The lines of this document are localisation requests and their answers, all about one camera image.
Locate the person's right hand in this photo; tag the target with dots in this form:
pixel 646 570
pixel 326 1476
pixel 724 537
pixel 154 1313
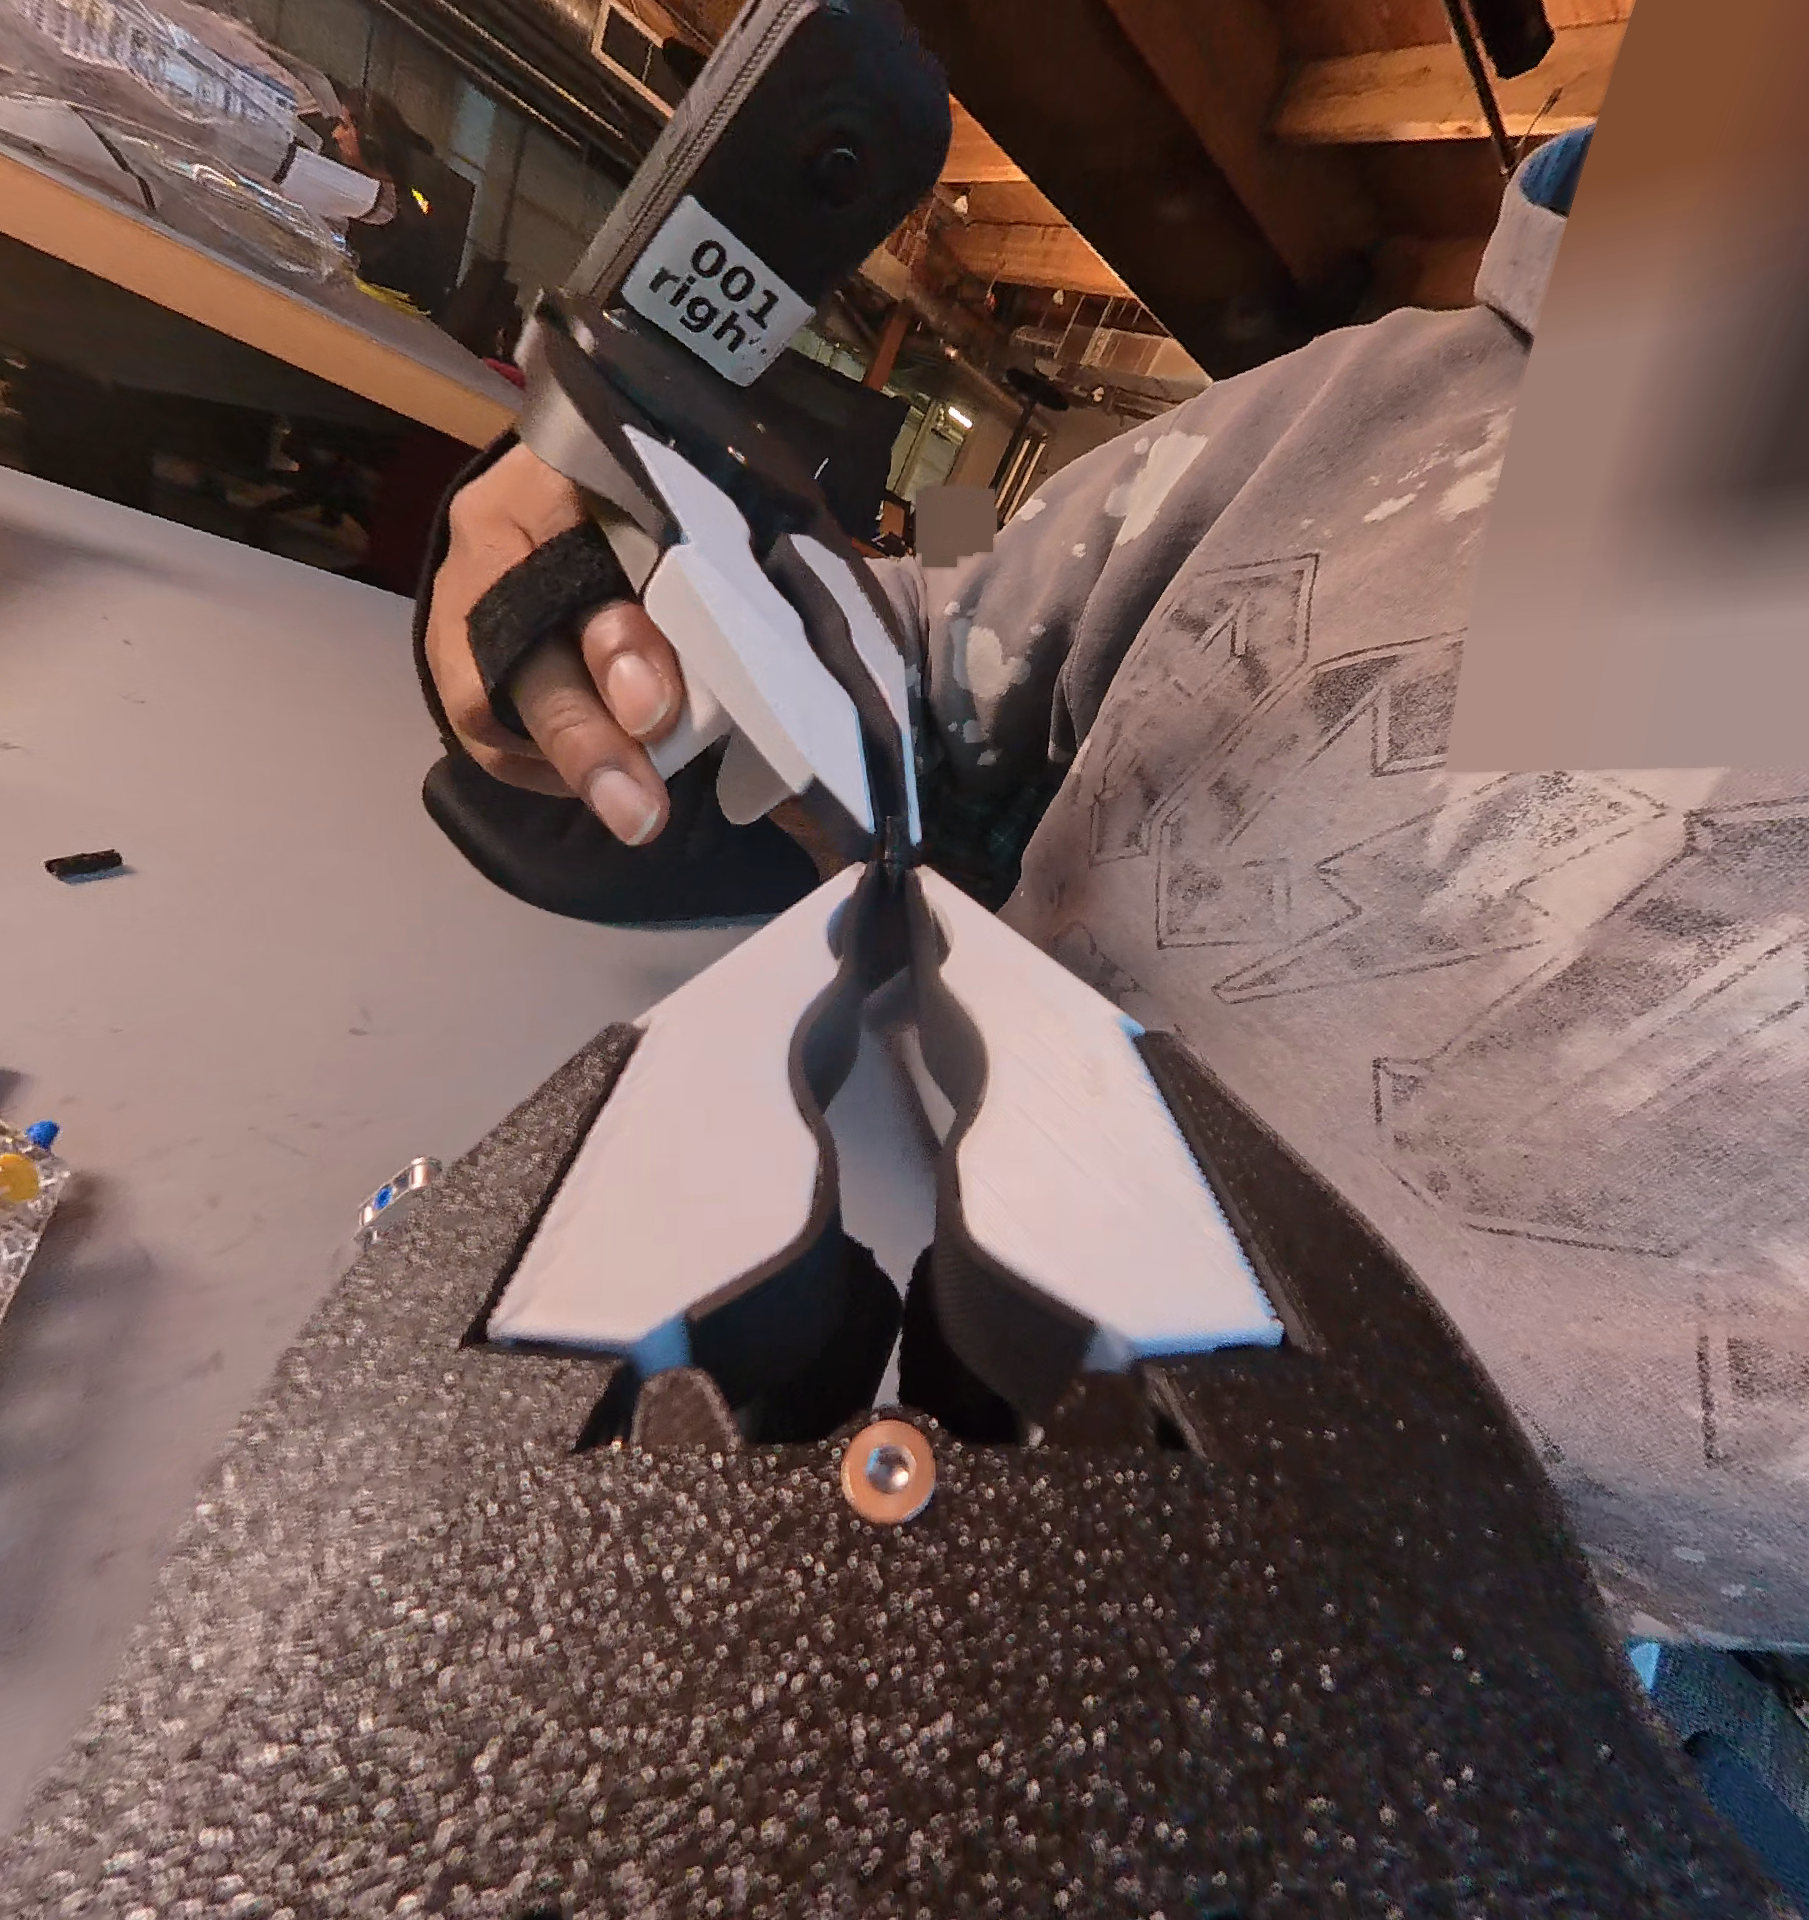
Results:
pixel 574 728

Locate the small black toy pin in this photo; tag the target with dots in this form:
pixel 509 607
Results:
pixel 83 863
pixel 892 853

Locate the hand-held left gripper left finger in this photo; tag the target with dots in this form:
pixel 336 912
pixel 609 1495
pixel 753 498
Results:
pixel 664 1171

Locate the person's torso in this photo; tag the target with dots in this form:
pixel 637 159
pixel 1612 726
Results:
pixel 1445 1052

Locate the wooden workbench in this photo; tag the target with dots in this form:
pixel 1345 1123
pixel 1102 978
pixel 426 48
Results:
pixel 244 301

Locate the light grey toy beam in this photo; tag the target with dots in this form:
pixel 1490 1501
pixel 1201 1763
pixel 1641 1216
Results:
pixel 394 1190

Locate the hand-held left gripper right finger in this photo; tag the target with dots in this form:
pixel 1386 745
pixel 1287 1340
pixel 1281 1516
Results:
pixel 1098 1186

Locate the heap of clear plastic bags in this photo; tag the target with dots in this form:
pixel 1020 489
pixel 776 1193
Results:
pixel 170 165

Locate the person's right forearm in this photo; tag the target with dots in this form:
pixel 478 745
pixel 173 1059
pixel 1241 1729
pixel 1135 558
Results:
pixel 979 676

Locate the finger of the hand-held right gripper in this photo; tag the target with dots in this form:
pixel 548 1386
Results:
pixel 755 645
pixel 851 601

